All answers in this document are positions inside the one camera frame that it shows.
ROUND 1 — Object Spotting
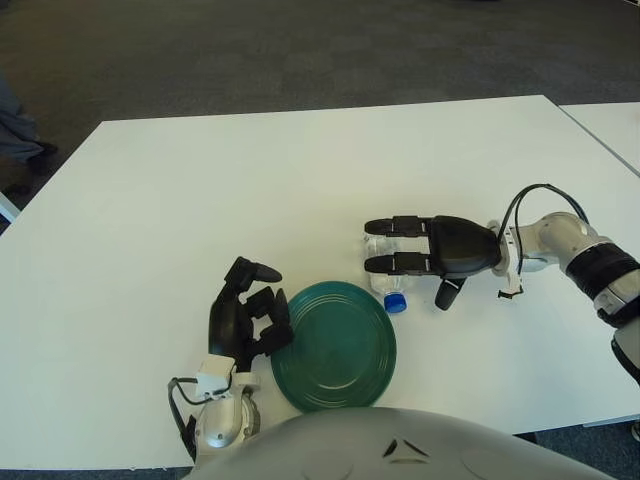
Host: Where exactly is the white furniture corner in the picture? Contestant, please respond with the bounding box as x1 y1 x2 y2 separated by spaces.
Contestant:
0 189 21 221

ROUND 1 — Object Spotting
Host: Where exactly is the green round plate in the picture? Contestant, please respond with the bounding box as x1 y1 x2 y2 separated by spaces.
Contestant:
271 280 398 413

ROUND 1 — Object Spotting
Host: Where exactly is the person in blue jeans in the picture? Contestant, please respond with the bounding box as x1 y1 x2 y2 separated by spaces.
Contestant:
0 69 59 164

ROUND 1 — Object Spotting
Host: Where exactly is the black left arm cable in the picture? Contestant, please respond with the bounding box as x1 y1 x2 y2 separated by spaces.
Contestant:
167 375 234 464

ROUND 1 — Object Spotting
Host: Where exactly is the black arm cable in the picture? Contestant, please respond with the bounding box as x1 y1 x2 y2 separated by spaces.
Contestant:
167 375 234 464
497 183 591 301

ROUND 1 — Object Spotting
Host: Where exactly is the grey robot torso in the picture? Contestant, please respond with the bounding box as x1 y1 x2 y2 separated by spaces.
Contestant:
189 407 611 480

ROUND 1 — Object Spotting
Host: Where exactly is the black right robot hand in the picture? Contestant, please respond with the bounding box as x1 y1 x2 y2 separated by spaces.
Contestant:
363 214 504 312

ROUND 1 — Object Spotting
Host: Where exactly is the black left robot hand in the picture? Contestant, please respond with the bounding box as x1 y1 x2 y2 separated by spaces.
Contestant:
207 256 295 374

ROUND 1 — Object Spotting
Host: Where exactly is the clear bottle with blue cap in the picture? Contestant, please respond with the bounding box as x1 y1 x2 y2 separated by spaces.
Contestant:
360 232 426 315

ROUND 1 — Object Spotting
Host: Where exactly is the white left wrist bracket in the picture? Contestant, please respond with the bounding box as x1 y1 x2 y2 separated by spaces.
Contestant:
195 354 237 401

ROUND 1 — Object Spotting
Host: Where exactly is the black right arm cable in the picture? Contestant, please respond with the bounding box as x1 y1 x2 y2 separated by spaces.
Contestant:
497 183 591 301

